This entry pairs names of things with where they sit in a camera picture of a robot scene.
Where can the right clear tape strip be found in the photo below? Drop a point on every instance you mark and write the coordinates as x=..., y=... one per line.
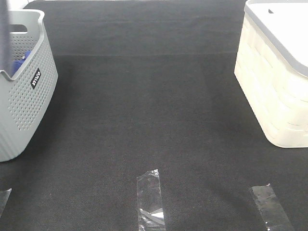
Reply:
x=270, y=209

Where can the left clear tape strip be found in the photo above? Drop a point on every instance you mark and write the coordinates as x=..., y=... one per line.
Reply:
x=4, y=196

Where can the black table cloth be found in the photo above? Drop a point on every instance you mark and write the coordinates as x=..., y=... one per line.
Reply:
x=146, y=85

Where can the cream lidded storage box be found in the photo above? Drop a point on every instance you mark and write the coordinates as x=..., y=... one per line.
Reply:
x=272, y=68

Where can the grey-purple microfibre towel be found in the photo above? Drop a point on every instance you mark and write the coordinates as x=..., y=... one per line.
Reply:
x=5, y=39

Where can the clear tape strip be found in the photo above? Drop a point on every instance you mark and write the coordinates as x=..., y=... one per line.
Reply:
x=270, y=209
x=4, y=196
x=149, y=202

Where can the centre clear tape strip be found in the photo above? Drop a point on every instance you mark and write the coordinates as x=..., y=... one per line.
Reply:
x=149, y=202

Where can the grey perforated laundry basket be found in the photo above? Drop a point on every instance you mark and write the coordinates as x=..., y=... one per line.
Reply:
x=25, y=96

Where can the blue cloth in basket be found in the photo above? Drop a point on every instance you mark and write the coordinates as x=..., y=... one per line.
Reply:
x=17, y=64

